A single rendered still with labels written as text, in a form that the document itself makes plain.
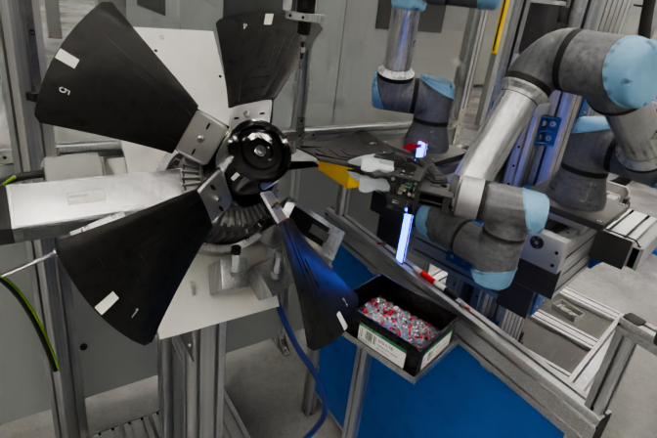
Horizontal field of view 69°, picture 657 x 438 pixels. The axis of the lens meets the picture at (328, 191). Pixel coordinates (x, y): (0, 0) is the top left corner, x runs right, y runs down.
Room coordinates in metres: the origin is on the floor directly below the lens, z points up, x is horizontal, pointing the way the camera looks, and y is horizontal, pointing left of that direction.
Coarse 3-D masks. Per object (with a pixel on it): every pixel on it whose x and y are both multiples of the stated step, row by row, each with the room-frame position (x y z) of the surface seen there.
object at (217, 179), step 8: (216, 176) 0.76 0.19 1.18; (224, 176) 0.78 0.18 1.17; (208, 184) 0.74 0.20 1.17; (216, 184) 0.76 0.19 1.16; (224, 184) 0.78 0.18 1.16; (200, 192) 0.73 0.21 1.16; (208, 192) 0.75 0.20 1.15; (216, 192) 0.76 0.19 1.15; (224, 192) 0.78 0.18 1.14; (208, 200) 0.75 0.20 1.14; (224, 200) 0.78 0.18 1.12; (208, 208) 0.75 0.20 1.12; (216, 208) 0.77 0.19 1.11; (224, 208) 0.79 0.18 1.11; (216, 216) 0.77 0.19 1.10
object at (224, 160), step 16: (240, 128) 0.80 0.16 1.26; (256, 128) 0.83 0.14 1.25; (272, 128) 0.83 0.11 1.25; (224, 144) 0.79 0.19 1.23; (240, 144) 0.79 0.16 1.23; (256, 144) 0.81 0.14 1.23; (272, 144) 0.82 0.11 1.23; (288, 144) 0.83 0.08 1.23; (224, 160) 0.78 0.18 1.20; (240, 160) 0.77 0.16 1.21; (256, 160) 0.79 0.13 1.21; (272, 160) 0.80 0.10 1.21; (288, 160) 0.81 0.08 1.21; (240, 176) 0.76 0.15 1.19; (256, 176) 0.76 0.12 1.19; (272, 176) 0.77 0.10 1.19; (240, 192) 0.79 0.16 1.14; (256, 192) 0.80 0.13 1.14; (240, 208) 0.83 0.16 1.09
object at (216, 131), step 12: (192, 120) 0.82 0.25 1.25; (204, 120) 0.82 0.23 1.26; (216, 120) 0.82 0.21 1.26; (192, 132) 0.82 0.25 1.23; (204, 132) 0.82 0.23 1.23; (216, 132) 0.82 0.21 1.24; (180, 144) 0.82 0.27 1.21; (192, 144) 0.82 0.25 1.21; (204, 144) 0.82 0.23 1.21; (216, 144) 0.82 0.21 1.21; (192, 156) 0.82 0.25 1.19; (204, 156) 0.82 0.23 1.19
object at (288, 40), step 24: (216, 24) 1.07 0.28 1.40; (240, 24) 1.07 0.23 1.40; (264, 24) 1.06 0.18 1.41; (288, 24) 1.06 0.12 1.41; (312, 24) 1.07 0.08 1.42; (240, 48) 1.02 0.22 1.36; (264, 48) 1.01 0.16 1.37; (288, 48) 1.01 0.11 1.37; (240, 72) 0.98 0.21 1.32; (264, 72) 0.96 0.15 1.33; (288, 72) 0.96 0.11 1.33; (240, 96) 0.94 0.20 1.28; (264, 96) 0.91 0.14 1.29
